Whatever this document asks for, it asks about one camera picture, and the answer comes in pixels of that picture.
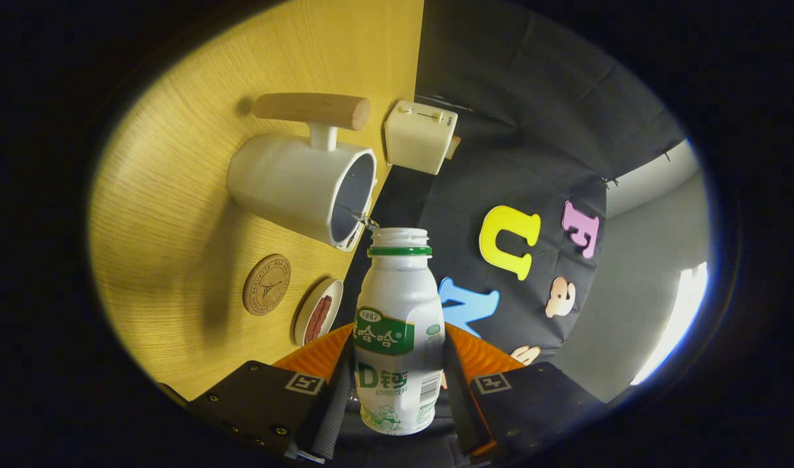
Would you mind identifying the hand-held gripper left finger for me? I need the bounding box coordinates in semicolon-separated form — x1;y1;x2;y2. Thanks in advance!
189;323;356;464

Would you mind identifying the white round plate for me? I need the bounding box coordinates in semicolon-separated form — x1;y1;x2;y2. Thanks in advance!
294;279;344;346

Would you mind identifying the round cork coaster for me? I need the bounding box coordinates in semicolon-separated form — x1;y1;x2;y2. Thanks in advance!
243;253;292;317

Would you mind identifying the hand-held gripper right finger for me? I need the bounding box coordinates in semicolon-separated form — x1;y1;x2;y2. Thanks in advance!
443;323;607;461

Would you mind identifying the wooden table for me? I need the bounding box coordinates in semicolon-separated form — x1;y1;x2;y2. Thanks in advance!
88;0;425;401

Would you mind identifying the cream toaster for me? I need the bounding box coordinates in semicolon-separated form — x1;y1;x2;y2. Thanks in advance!
384;99;462;176

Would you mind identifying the brown meat patty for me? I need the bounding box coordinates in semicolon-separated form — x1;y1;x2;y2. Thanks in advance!
304;295;334;345

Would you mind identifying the white cup wooden handle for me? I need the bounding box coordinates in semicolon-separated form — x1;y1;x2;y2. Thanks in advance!
226;92;378;252

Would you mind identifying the white juice bottle green label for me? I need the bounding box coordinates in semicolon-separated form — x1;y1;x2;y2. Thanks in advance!
353;227;447;436

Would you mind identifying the black backdrop cloth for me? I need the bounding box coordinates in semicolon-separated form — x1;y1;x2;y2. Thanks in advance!
335;0;688;468

